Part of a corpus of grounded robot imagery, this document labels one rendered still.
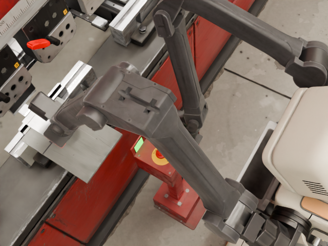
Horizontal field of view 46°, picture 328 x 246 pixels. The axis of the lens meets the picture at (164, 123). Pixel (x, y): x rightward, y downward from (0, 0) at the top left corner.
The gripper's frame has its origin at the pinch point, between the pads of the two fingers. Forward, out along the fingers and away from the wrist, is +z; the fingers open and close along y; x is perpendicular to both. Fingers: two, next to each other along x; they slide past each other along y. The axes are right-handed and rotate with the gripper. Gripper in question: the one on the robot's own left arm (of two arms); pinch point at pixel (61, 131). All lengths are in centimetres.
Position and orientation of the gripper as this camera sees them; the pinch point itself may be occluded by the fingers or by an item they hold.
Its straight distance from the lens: 123.6
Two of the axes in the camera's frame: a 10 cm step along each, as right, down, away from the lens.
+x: 7.8, 6.0, 1.4
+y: -5.4, 7.8, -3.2
